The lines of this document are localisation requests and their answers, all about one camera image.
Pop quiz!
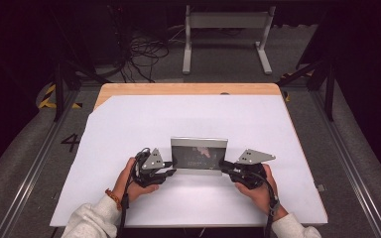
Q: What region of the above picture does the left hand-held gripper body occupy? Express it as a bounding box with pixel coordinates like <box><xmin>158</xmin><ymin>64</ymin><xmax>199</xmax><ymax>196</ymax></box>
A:
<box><xmin>135</xmin><ymin>147</ymin><xmax>169</xmax><ymax>185</ymax></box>

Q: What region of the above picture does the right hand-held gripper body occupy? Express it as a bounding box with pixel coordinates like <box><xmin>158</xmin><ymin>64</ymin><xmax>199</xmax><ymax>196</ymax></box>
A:
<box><xmin>227</xmin><ymin>148</ymin><xmax>277</xmax><ymax>190</ymax></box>

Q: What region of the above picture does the black square box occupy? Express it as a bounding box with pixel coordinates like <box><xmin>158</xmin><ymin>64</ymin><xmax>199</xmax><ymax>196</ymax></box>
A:
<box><xmin>170</xmin><ymin>136</ymin><xmax>229</xmax><ymax>177</ymax></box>

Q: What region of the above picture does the person's right hand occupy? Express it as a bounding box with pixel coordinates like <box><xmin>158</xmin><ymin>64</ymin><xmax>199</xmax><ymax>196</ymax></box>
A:
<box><xmin>234</xmin><ymin>163</ymin><xmax>289</xmax><ymax>221</ymax></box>

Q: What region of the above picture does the person's left hand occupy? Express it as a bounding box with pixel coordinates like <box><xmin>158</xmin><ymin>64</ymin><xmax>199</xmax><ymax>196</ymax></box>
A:
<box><xmin>112</xmin><ymin>157</ymin><xmax>160</xmax><ymax>203</ymax></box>

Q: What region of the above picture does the black metal stand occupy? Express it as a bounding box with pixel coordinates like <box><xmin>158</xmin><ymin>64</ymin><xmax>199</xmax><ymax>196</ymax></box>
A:
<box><xmin>50</xmin><ymin>6</ymin><xmax>113</xmax><ymax>122</ymax></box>
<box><xmin>276</xmin><ymin>59</ymin><xmax>337</xmax><ymax>122</ymax></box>

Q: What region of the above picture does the yellow and black floor tape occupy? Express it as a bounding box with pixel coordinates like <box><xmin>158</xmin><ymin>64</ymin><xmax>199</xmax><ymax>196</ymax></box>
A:
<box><xmin>38</xmin><ymin>83</ymin><xmax>83</xmax><ymax>110</ymax></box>

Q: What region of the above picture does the grey metal stand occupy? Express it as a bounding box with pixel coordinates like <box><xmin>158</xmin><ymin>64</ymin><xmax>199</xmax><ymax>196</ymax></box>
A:
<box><xmin>182</xmin><ymin>4</ymin><xmax>277</xmax><ymax>75</ymax></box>

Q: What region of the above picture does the left hand-held gripper black cable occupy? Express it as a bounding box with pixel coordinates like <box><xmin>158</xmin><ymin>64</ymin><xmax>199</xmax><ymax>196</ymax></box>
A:
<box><xmin>116</xmin><ymin>147</ymin><xmax>152</xmax><ymax>238</ymax></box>

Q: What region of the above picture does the hand-held gripper black cable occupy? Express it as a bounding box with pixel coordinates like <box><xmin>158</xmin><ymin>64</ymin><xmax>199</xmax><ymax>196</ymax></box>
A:
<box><xmin>116</xmin><ymin>147</ymin><xmax>152</xmax><ymax>238</ymax></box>
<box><xmin>244</xmin><ymin>170</ymin><xmax>281</xmax><ymax>238</ymax></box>

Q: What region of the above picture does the right hand-held gripper black cable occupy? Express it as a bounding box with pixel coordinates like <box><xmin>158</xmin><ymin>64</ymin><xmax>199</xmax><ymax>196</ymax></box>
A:
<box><xmin>244</xmin><ymin>170</ymin><xmax>281</xmax><ymax>238</ymax></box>

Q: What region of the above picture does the orange bead bracelet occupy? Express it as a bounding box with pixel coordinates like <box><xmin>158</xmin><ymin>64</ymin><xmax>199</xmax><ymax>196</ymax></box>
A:
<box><xmin>104</xmin><ymin>187</ymin><xmax>123</xmax><ymax>211</ymax></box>

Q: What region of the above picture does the metal floor rail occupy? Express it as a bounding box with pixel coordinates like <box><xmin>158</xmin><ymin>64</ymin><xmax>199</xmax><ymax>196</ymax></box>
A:
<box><xmin>311</xmin><ymin>88</ymin><xmax>381</xmax><ymax>238</ymax></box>
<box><xmin>0</xmin><ymin>88</ymin><xmax>81</xmax><ymax>238</ymax></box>

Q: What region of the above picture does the tangle of black floor cables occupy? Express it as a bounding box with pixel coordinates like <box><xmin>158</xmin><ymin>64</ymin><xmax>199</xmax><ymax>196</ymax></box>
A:
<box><xmin>117</xmin><ymin>28</ymin><xmax>182</xmax><ymax>84</ymax></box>

